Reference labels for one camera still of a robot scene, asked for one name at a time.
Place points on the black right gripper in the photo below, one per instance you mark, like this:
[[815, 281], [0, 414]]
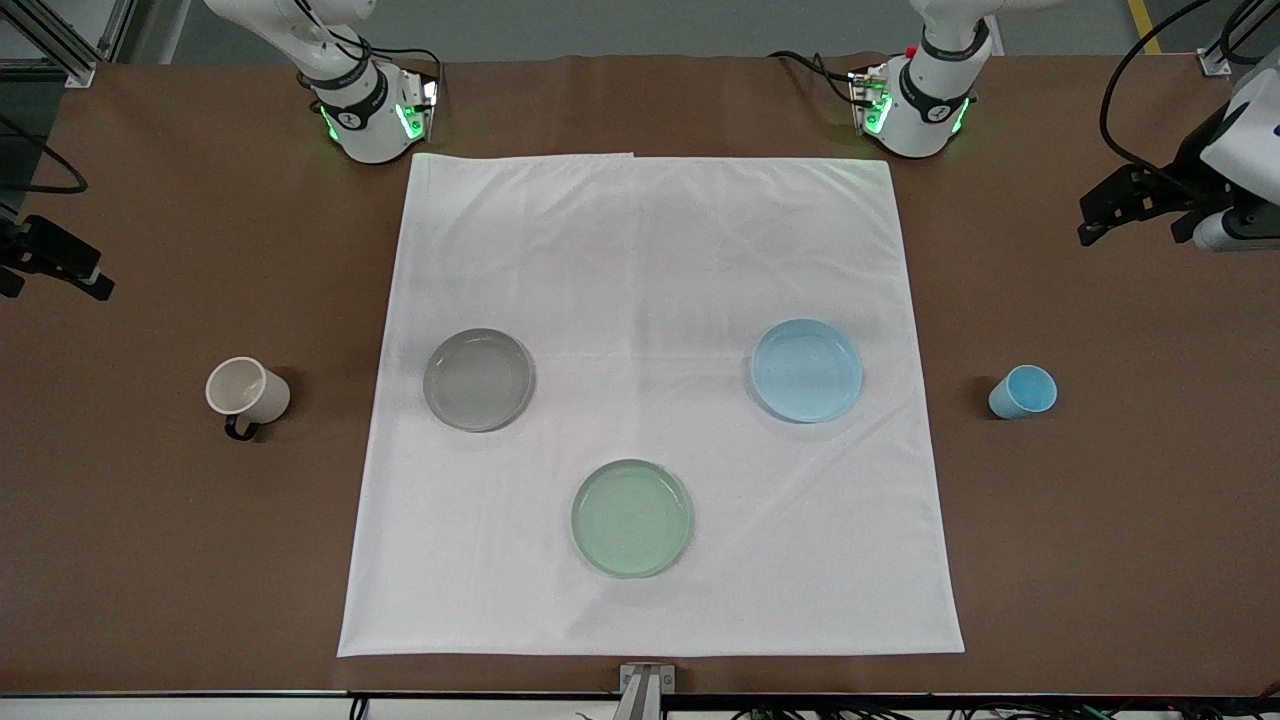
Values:
[[22, 243]]

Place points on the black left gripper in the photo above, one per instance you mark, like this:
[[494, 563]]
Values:
[[1189, 158]]

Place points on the blue plastic cup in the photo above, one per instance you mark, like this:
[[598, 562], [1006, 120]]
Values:
[[1025, 393]]

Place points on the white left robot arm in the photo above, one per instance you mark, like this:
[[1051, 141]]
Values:
[[925, 100]]

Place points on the blue plate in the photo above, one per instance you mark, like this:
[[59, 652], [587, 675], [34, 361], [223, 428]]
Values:
[[806, 370]]

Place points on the gray plate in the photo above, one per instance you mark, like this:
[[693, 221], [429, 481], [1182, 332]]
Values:
[[478, 380]]

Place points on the green plate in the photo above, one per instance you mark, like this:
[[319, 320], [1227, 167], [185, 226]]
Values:
[[631, 518]]

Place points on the white cloth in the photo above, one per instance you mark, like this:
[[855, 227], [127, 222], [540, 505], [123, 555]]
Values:
[[650, 280]]

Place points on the aluminium frame profile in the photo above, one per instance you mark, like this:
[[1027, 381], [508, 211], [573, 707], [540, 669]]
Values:
[[1235, 45], [55, 40]]

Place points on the grey metal table bracket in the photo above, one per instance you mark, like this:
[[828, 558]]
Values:
[[646, 690]]

